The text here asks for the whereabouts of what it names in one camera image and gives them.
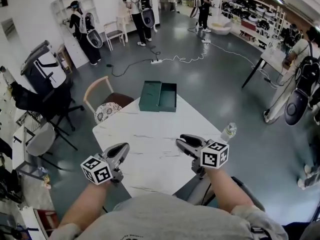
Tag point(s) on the round patterned cushion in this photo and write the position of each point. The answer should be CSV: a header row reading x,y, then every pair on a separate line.
x,y
106,111

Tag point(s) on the person's left forearm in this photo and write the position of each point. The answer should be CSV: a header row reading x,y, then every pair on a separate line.
x,y
82,204

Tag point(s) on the white oval basin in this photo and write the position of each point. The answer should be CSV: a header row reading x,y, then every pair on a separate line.
x,y
220,27

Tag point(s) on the beige shell chair black legs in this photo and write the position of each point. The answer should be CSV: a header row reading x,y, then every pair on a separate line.
x,y
250,196

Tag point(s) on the glass side table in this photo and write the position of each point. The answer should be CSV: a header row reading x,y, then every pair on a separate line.
x,y
35,191

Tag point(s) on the white power strip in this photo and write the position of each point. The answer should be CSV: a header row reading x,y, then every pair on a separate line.
x,y
156,61
206,41

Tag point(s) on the small wooden side cabinet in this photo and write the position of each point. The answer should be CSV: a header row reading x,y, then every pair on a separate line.
x,y
63,59

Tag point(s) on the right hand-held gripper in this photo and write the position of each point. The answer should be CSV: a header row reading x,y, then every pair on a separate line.
x,y
213,156

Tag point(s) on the black pod backpack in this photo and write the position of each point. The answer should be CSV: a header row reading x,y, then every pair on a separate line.
x,y
295,109

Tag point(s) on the dark green box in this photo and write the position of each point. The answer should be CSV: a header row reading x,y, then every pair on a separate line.
x,y
150,96

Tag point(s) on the grey shell chair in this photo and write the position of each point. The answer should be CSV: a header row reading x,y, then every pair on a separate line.
x,y
41,144

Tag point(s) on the white shelving rack with equipment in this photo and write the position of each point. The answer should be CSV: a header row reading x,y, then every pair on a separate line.
x,y
280,21

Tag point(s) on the white chair with brown seat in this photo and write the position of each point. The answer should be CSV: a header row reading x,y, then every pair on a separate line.
x,y
113,33

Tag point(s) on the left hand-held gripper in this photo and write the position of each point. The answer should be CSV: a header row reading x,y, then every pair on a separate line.
x,y
96,171

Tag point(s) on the black office chair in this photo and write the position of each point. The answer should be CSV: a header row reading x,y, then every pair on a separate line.
x,y
45,101

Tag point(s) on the white side desk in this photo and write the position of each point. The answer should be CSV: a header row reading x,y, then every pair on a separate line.
x,y
18,149

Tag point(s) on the white table with black legs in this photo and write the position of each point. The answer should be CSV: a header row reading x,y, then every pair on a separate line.
x,y
271,56

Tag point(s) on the clear plastic water bottle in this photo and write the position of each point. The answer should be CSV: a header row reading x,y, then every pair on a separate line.
x,y
228,132

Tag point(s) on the row of black white devices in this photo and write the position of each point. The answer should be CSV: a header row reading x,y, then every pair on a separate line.
x,y
240,9

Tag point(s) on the person's grey shirt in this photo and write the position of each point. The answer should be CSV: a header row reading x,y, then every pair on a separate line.
x,y
162,221

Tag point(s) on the white vanity with mirror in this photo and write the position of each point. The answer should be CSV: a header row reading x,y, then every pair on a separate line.
x,y
122,20

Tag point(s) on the white pod backpack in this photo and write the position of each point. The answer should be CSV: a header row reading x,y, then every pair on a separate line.
x,y
95,39
194,11
148,20

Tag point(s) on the wooden chair with brown seat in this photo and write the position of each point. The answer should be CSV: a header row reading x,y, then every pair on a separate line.
x,y
117,99

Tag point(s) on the red-brown stool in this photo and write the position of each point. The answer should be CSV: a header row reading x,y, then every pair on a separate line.
x,y
47,219

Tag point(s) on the white shelf cabinet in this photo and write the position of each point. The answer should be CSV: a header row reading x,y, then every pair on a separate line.
x,y
72,51

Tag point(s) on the person's right forearm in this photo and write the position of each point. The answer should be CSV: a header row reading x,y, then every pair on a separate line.
x,y
225,191

